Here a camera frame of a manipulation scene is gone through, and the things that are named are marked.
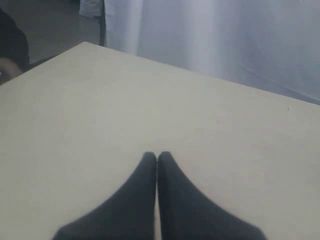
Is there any person hand at table edge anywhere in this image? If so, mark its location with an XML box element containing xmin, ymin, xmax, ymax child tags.
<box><xmin>0</xmin><ymin>57</ymin><xmax>23</xmax><ymax>85</ymax></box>

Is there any white curtain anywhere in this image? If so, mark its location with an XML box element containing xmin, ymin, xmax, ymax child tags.
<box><xmin>79</xmin><ymin>0</ymin><xmax>320</xmax><ymax>105</ymax></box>

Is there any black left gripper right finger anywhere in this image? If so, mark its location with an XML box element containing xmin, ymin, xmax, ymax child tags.
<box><xmin>157</xmin><ymin>152</ymin><xmax>266</xmax><ymax>240</ymax></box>

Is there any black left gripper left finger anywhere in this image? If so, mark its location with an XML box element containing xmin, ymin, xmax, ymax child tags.
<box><xmin>53</xmin><ymin>152</ymin><xmax>157</xmax><ymax>240</ymax></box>

